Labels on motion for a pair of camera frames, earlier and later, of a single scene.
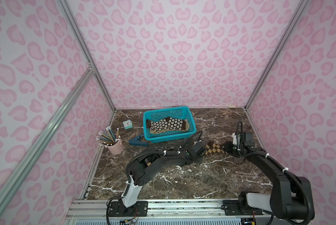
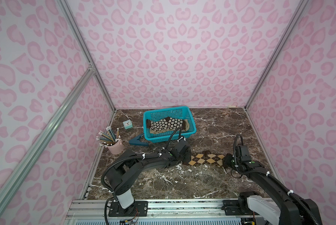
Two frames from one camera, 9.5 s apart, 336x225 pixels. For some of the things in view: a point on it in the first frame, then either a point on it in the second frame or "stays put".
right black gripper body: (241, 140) → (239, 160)
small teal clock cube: (127, 124) stays put
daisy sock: (166, 123) stays put
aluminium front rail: (94, 212) stays put
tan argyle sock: (186, 124) stays put
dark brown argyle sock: (212, 147) → (206, 157)
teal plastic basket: (168, 124) stays put
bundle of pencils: (109, 139) stays put
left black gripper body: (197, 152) → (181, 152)
